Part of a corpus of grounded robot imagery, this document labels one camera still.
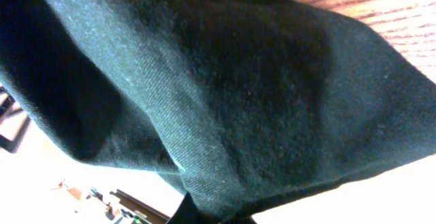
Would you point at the black pants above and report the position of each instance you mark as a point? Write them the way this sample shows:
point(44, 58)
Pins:
point(241, 105)

